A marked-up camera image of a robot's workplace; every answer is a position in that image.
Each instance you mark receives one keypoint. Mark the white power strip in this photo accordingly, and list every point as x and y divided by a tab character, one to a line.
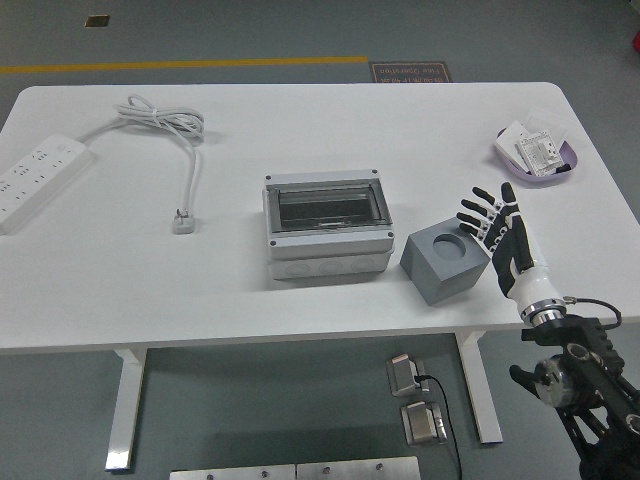
40	175

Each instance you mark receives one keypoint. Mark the grey metal base plate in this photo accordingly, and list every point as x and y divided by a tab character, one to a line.
357	470
230	473

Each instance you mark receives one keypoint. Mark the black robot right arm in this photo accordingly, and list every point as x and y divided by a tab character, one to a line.
575	335

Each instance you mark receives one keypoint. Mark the transparent hinged box lid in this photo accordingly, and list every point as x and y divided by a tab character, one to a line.
325	205

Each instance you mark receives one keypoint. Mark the white printed socket module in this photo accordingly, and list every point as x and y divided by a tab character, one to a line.
540	152

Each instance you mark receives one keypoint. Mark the grey electrical enclosure box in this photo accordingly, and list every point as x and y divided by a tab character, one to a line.
322	265

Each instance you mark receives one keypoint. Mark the plain white switch plate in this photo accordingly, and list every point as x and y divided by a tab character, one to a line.
510	140

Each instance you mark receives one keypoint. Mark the robot right hand white shell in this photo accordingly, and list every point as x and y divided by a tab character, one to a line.
515	250

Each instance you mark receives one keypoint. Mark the purple shallow tray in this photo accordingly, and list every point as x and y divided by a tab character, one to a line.
530	181

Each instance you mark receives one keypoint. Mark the brass floor plate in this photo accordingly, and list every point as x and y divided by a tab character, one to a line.
97	20

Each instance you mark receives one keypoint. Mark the silver foot pedal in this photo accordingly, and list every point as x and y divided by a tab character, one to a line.
422	425
402	375

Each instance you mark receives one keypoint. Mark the small black part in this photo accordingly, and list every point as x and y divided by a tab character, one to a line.
564	169

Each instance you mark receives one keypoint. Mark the yellow floor tape line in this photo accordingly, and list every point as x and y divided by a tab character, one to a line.
200	64

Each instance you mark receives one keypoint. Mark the brown floor sign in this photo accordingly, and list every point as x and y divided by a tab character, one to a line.
410	72

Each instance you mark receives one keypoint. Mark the clear plastic bag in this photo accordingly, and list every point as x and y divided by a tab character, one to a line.
547	120

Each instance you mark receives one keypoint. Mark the grey cube holder round hole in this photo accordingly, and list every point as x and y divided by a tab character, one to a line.
435	280

